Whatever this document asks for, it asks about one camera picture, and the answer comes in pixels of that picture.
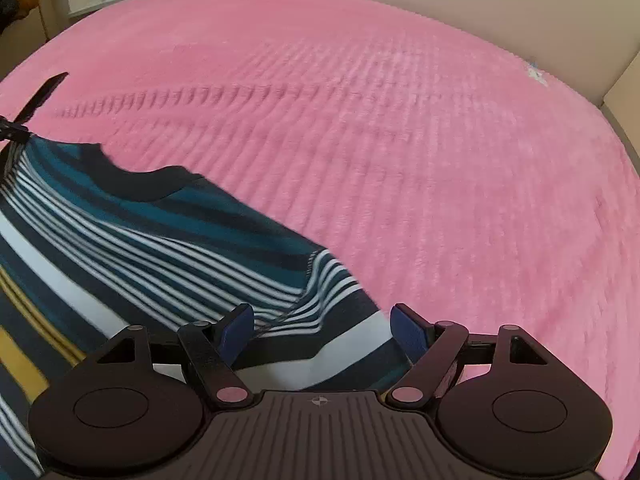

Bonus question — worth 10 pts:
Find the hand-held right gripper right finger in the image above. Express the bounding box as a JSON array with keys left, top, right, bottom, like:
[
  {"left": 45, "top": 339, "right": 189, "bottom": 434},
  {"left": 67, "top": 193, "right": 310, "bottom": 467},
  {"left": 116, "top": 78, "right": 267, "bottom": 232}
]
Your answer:
[{"left": 387, "top": 303, "right": 548, "bottom": 407}]

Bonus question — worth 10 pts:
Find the striped sweater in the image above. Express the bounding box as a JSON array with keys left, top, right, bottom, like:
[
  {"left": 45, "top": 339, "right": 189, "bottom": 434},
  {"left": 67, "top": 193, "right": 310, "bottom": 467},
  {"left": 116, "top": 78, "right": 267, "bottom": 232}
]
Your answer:
[{"left": 0, "top": 137, "right": 413, "bottom": 480}]

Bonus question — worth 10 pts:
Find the pink blanket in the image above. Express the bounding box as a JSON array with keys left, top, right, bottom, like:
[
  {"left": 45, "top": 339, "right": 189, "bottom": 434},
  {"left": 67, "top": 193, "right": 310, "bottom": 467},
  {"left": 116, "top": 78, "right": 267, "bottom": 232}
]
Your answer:
[{"left": 0, "top": 0, "right": 640, "bottom": 480}]

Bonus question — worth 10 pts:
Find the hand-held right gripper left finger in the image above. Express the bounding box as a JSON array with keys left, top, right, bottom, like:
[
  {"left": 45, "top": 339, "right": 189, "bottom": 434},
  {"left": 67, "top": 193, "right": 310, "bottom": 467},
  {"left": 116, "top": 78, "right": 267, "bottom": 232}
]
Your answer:
[{"left": 95, "top": 304, "right": 255, "bottom": 408}]

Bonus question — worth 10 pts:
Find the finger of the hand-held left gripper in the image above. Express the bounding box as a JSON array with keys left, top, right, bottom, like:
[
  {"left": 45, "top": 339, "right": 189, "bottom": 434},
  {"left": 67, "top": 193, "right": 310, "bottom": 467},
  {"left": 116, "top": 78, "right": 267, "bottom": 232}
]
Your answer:
[
  {"left": 2, "top": 144, "right": 26, "bottom": 183},
  {"left": 0, "top": 72, "right": 68, "bottom": 142}
]

